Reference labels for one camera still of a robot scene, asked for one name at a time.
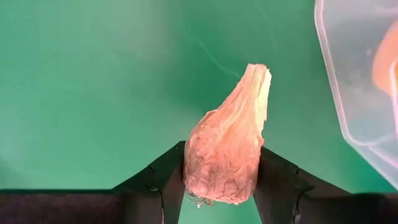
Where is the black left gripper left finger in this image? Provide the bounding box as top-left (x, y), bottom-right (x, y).
top-left (111, 140), bottom-right (187, 224)

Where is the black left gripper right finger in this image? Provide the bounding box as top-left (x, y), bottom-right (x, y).
top-left (253, 146), bottom-right (315, 224)

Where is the white garlic bulb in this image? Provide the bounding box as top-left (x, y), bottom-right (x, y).
top-left (182, 63), bottom-right (272, 208)

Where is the green table mat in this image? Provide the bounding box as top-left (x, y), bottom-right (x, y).
top-left (0, 0), bottom-right (398, 224)

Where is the clear plastic bin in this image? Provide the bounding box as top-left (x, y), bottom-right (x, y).
top-left (313, 0), bottom-right (398, 191)

